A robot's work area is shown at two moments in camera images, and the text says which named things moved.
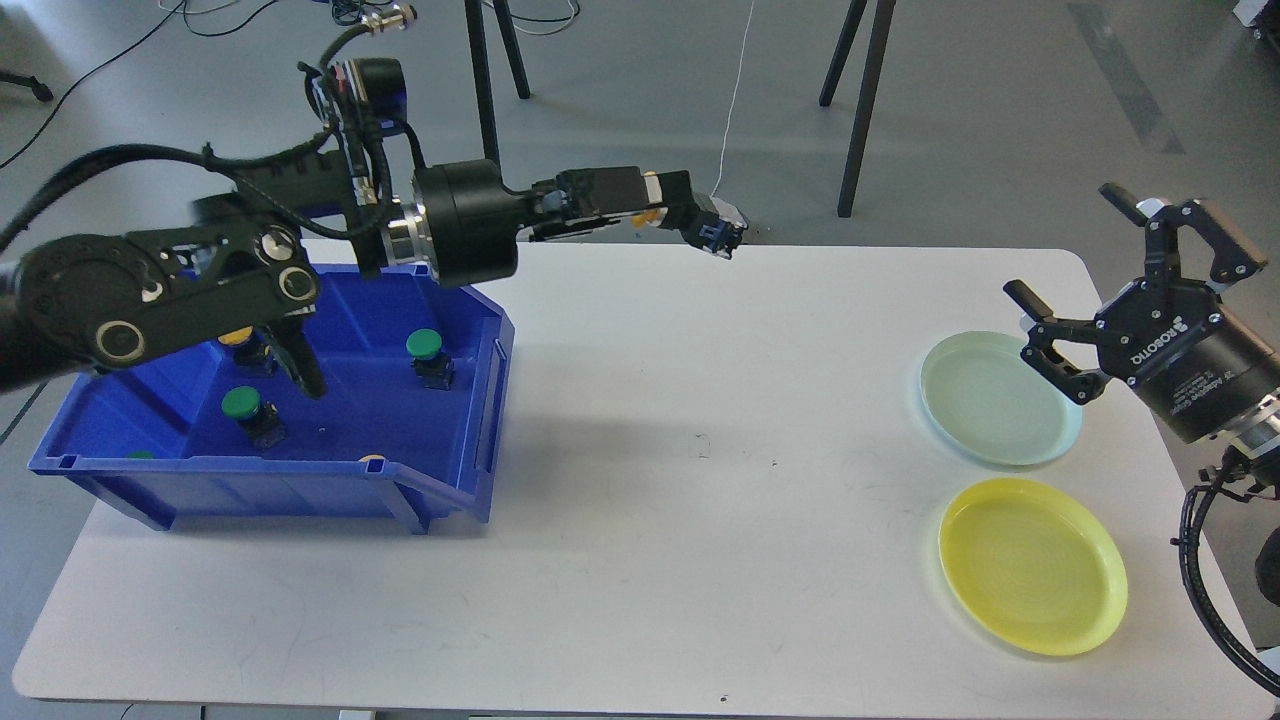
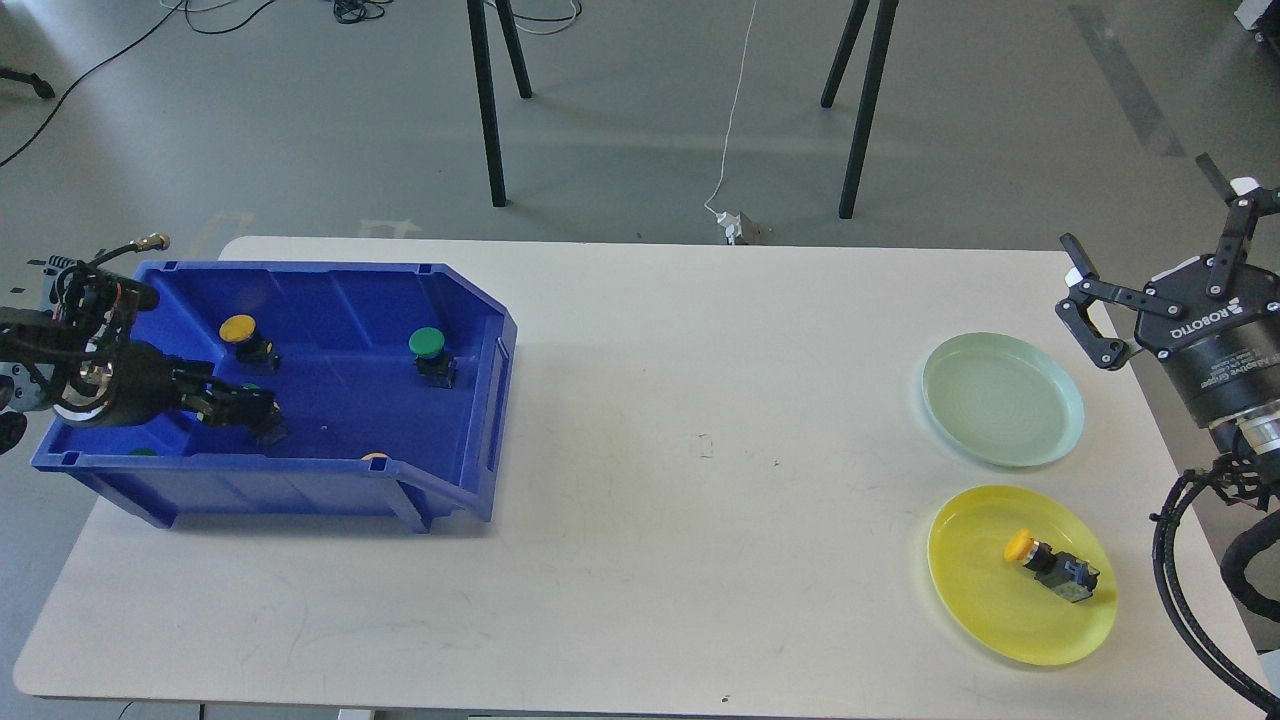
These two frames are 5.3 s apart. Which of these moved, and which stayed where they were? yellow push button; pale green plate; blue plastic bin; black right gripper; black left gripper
Moved: black left gripper; yellow push button; black right gripper
Stayed: pale green plate; blue plastic bin
